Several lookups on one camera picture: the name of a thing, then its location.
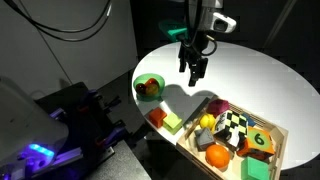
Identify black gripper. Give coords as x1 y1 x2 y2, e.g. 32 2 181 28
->
178 32 210 88

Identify light green block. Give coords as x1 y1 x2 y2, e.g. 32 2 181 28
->
162 112 184 136

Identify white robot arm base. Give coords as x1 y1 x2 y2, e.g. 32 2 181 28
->
0 75 70 180

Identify magenta block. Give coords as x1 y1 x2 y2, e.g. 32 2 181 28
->
206 98 231 118

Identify green plastic bowl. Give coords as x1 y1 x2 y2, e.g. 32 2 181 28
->
132 72 166 102

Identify orange block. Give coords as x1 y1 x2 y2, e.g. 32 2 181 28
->
147 107 168 129

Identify grey block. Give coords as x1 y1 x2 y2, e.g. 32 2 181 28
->
193 127 216 152

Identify blue block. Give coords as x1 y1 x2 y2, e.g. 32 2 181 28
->
241 113 258 128

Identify teal green block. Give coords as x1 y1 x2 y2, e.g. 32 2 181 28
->
240 156 271 180

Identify yellow toy fruit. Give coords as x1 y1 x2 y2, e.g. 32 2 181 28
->
145 84 160 97

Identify dark red toy fruit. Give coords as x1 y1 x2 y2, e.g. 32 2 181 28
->
135 83 147 96

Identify yellow toy lemon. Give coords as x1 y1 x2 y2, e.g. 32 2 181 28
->
198 113 217 131

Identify black white checkered cube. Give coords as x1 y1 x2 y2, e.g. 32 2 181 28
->
212 109 250 149

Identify wooden tray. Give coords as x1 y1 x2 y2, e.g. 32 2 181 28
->
175 94 290 180

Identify toy orange fruit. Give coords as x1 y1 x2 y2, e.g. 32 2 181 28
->
204 143 232 169

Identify purple black spring clamp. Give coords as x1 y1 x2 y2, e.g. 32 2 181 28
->
94 121 130 148
76 89 122 116

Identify orange cube with number six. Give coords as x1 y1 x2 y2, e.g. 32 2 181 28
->
236 126 277 161

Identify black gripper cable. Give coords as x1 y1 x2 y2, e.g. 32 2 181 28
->
180 0 219 57

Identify green camera mount bracket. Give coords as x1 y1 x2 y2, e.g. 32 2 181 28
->
157 19 190 43

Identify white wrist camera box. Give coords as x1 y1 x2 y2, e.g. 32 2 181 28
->
209 12 238 35

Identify black hanging cables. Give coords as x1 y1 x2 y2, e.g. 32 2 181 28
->
2 0 113 43

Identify silver aluminium rail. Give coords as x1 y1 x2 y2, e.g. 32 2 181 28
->
52 146 83 168

